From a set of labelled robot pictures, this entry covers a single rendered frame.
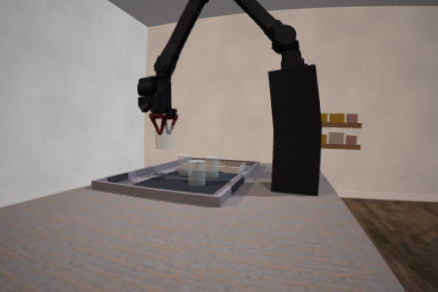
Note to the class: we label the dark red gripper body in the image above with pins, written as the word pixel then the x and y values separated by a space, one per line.
pixel 165 105

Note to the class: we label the white cylinder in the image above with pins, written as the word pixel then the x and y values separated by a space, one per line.
pixel 164 141
pixel 183 164
pixel 212 166
pixel 196 172

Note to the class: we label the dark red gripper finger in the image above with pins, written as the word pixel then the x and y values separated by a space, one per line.
pixel 174 119
pixel 158 116

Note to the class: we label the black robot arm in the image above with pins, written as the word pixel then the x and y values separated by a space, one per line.
pixel 284 39

